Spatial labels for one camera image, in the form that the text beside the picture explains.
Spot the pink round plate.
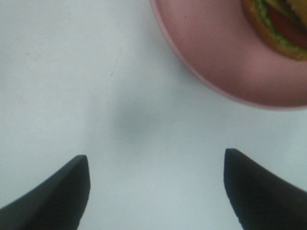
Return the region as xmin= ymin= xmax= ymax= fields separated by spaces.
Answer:
xmin=151 ymin=0 xmax=307 ymax=110

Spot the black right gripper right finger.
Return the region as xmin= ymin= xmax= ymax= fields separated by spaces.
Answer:
xmin=224 ymin=149 xmax=307 ymax=230

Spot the burger with sesame bun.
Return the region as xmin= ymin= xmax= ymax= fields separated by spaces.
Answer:
xmin=241 ymin=0 xmax=307 ymax=61

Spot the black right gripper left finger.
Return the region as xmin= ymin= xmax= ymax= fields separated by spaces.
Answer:
xmin=0 ymin=155 xmax=91 ymax=230

